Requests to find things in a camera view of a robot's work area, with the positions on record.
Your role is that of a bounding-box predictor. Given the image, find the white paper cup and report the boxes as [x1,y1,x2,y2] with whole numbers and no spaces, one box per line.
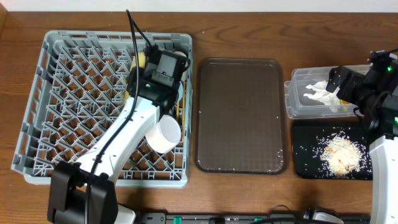
[174,51,189,82]

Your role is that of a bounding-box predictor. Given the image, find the yellow plate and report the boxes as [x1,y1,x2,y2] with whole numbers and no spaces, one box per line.
[124,52,146,103]

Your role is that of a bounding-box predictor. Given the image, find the white tissue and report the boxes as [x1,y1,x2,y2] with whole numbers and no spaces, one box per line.
[303,80,340,113]

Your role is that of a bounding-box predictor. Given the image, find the pink small plate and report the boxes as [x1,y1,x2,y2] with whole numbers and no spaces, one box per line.
[145,115,182,154]

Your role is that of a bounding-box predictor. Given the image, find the leftover rice pile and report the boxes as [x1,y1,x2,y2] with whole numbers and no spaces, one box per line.
[299,131,373,180]

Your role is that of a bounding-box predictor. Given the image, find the green yellow snack wrapper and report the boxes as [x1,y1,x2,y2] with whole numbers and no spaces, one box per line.
[340,100,351,105]

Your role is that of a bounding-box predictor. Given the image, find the light blue bowl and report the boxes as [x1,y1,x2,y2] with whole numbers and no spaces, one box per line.
[175,82,184,105]

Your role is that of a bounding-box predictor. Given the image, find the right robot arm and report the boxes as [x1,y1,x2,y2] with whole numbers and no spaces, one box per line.
[326,49,397,223]

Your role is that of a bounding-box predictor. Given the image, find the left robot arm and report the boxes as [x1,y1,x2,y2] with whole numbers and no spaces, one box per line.
[47,47,191,223]

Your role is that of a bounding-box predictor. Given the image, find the grey plastic dishwasher rack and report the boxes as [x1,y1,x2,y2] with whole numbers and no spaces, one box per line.
[11,30,193,189]

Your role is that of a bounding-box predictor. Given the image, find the clear plastic bin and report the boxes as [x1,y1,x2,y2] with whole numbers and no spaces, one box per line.
[284,67,355,119]

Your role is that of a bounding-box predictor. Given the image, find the black plastic tray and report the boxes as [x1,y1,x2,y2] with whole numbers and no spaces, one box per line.
[292,120,373,180]

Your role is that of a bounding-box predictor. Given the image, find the dark brown serving tray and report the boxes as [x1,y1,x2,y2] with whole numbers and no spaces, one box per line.
[194,58,289,175]

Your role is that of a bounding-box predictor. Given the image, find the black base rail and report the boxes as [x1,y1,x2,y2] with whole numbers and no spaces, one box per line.
[136,212,373,224]

